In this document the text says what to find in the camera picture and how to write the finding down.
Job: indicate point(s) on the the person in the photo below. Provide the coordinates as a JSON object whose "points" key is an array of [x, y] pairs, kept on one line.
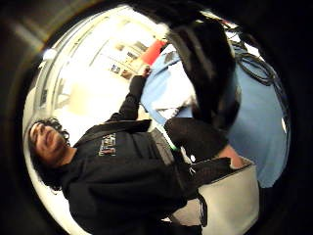
{"points": [[124, 176]]}

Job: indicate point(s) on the blue table cloth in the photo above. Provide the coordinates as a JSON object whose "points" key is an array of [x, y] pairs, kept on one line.
{"points": [[257, 124]]}

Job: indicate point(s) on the white door frame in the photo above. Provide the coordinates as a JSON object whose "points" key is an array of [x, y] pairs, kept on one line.
{"points": [[49, 88]]}

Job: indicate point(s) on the wall notice board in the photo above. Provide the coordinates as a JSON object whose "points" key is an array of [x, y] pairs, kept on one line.
{"points": [[125, 60]]}

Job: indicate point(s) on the grey fabric bag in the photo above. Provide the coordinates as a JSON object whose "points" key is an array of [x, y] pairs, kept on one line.
{"points": [[231, 199]]}

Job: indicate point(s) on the red flat box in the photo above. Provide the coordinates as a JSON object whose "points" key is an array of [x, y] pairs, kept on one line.
{"points": [[152, 52]]}

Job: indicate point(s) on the white paper sheets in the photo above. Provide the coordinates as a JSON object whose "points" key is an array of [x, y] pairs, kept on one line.
{"points": [[169, 88]]}

